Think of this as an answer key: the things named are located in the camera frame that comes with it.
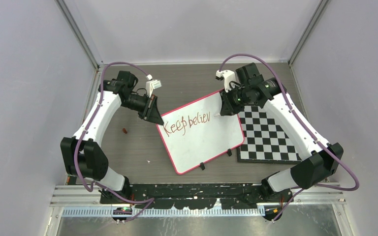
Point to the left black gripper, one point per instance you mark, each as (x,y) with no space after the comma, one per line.
(153,114)

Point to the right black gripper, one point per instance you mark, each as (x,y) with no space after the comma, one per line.
(228,108)

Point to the pink framed whiteboard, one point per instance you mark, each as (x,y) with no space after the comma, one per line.
(191,134)

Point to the black white checkerboard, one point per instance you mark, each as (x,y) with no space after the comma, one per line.
(265,141)

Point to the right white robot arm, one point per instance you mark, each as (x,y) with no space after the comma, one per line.
(245,87)

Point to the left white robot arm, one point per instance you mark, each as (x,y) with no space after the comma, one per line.
(82,153)

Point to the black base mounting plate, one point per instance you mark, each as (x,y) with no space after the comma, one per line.
(204,195)

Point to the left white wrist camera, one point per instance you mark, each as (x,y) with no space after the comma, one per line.
(151,84)

